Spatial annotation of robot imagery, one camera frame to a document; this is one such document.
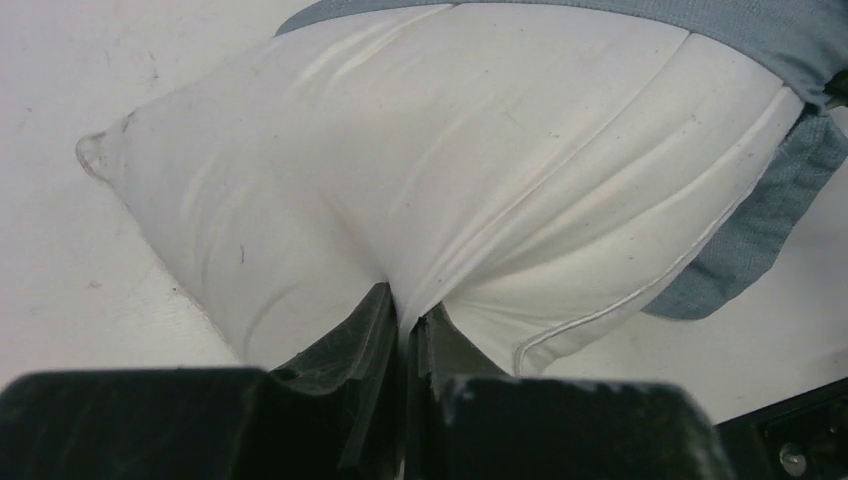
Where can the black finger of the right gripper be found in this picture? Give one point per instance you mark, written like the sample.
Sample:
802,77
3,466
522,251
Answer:
836,91

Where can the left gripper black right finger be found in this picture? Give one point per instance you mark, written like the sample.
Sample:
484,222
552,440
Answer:
467,419

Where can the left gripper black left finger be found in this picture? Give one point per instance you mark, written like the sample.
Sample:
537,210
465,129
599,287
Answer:
328,413

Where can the patchwork green beige pillowcase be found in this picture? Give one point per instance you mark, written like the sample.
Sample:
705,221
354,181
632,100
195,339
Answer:
804,43

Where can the white pillow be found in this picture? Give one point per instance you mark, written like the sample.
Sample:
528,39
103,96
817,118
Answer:
542,172

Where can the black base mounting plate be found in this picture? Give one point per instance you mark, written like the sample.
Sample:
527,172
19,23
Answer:
803,437

